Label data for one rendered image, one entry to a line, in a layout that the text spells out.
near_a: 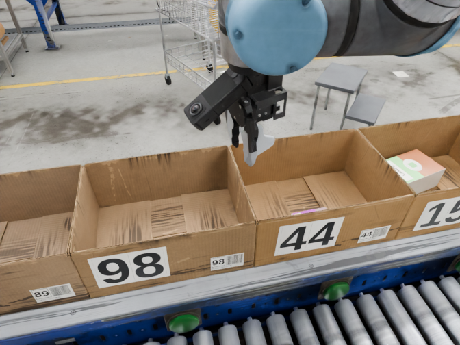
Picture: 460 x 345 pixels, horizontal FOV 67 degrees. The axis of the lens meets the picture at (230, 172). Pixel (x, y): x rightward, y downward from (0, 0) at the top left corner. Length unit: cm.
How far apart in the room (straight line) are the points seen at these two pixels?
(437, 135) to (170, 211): 89
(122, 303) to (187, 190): 37
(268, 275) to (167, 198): 39
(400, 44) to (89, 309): 77
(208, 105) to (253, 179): 55
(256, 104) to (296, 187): 57
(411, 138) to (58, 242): 109
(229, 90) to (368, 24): 24
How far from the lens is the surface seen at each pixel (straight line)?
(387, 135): 118
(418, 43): 43
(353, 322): 102
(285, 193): 107
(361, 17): 38
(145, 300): 86
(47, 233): 106
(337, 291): 96
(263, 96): 57
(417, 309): 111
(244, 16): 34
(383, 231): 97
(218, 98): 55
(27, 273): 83
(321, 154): 110
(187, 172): 100
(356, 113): 288
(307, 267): 90
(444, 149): 138
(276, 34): 35
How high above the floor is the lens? 162
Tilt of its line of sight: 41 degrees down
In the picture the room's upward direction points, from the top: straight up
